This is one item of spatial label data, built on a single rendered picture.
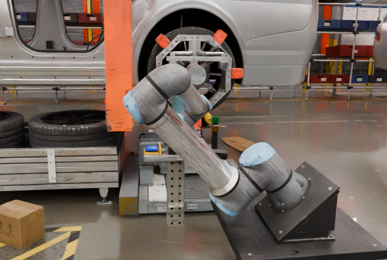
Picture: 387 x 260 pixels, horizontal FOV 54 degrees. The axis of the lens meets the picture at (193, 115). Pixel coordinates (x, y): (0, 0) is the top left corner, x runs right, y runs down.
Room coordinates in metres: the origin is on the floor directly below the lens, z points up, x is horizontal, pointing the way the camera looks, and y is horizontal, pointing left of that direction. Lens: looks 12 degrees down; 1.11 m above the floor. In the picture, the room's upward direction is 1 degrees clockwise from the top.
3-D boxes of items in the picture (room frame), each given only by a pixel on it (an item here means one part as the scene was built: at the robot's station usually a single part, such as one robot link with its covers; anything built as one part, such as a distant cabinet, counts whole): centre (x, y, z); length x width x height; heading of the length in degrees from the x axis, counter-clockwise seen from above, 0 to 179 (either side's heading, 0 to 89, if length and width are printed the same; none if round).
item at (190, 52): (2.64, 0.09, 1.03); 0.19 x 0.18 x 0.11; 8
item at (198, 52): (2.66, -0.11, 1.03); 0.19 x 0.18 x 0.11; 8
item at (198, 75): (2.70, -0.01, 0.85); 0.21 x 0.14 x 0.14; 8
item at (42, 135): (2.79, 0.87, 0.39); 0.66 x 0.66 x 0.24
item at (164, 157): (2.15, 0.07, 0.44); 0.43 x 0.17 x 0.03; 98
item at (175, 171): (2.14, 0.10, 0.21); 0.10 x 0.10 x 0.42; 8
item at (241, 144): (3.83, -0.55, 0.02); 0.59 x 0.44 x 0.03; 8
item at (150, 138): (2.70, 0.31, 0.26); 0.42 x 0.18 x 0.35; 8
